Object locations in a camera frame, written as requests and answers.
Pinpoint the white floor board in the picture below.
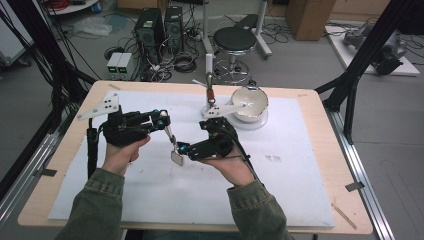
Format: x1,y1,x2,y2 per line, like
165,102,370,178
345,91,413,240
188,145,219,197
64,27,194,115
324,24,421,77

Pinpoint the white plastic bag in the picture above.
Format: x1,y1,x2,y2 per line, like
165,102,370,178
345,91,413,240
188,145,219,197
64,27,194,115
73,16,113,36

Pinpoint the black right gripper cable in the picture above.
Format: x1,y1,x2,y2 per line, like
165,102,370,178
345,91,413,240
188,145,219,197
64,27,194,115
228,131,265,187

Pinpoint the white round table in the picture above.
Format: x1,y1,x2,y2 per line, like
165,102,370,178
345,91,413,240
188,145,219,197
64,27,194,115
46,0,101,16

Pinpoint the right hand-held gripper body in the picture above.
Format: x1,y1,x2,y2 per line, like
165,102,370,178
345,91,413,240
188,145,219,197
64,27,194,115
186,102,248,162

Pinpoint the black coiled floor cable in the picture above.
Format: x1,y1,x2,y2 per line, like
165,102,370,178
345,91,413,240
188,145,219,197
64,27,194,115
173,53,198,74

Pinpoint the silver wristwatch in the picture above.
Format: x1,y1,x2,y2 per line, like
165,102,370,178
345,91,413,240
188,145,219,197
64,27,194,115
159,111,185,167

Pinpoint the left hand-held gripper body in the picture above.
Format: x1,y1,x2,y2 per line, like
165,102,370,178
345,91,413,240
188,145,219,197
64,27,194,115
77,92,159,148

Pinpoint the black metal frame stand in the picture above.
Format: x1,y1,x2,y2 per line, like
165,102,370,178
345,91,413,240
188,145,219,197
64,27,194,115
314,0,424,145
0,0,98,201

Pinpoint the white foam mat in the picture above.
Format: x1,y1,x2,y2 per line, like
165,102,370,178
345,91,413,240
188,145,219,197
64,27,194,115
48,89,336,228

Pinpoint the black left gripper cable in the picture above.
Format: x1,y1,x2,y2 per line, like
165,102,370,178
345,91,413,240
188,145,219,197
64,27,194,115
86,118,101,179

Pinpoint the person's left hand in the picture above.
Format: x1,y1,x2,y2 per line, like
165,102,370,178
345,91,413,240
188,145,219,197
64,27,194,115
101,134,152,177

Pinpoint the white panel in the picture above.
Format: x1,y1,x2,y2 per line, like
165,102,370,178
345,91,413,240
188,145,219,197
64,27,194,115
0,16,34,68

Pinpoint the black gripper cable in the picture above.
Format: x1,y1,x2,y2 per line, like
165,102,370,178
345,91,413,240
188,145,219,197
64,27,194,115
228,131,265,187
86,118,101,179

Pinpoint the person's right hand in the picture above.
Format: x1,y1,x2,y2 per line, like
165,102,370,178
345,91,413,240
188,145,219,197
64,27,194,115
199,151,256,188

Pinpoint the white bench power supply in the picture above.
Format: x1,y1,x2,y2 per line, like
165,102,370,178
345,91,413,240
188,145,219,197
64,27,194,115
117,53,133,81
106,52,124,81

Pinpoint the black round stool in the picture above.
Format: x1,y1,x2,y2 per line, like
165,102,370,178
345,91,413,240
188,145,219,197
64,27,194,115
212,26,258,86

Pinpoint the white eggshell-shaped bowl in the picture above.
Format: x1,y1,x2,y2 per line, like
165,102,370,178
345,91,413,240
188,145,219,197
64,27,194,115
230,85,270,123

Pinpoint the tall brown cardboard box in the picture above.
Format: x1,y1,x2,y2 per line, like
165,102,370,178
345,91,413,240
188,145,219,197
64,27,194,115
285,0,338,42

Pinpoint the black computer tower green label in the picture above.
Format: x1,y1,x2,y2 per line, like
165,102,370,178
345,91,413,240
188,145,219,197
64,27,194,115
134,8,166,64

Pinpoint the aluminium rail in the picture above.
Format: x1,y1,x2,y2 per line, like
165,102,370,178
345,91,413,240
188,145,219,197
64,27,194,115
326,109,396,240
0,131,63,231

